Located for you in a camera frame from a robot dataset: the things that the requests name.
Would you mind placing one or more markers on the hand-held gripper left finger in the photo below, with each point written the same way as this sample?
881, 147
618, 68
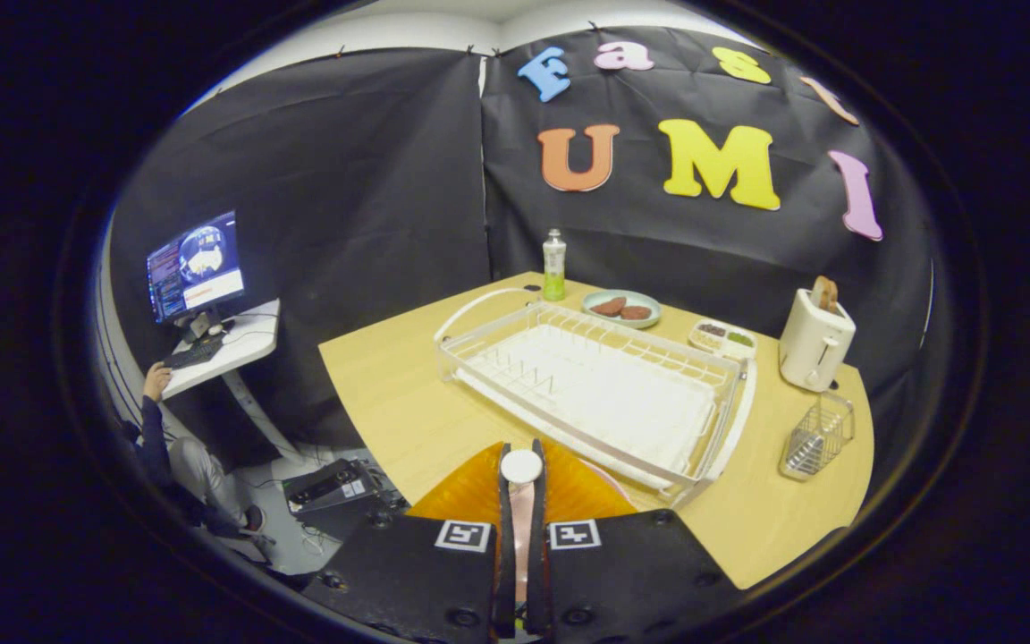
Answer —
504, 555

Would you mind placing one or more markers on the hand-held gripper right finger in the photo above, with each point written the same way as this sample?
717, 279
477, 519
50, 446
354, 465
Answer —
537, 555

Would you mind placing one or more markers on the pink plate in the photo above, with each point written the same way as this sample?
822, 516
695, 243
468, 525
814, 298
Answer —
523, 546

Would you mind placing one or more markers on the light green plate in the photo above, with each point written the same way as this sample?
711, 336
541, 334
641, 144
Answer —
627, 295

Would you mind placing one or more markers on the black equipment box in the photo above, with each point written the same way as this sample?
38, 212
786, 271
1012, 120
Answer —
336, 487

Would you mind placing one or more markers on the brown meat patty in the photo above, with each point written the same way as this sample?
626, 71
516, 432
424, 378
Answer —
609, 306
637, 312

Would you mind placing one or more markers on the white divided condiment tray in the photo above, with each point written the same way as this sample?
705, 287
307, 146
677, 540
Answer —
722, 340

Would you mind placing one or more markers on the clear bottle with green liquid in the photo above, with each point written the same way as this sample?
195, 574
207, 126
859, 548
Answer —
554, 264

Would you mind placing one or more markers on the white computer desk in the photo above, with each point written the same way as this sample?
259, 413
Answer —
251, 344

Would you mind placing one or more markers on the white toaster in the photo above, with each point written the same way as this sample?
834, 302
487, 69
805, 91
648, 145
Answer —
814, 349

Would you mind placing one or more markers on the black keyboard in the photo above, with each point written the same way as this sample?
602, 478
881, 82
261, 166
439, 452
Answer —
193, 353

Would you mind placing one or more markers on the brown toast slice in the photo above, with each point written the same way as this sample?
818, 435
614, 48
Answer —
824, 293

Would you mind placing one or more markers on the computer monitor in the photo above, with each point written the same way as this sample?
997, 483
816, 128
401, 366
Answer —
196, 266

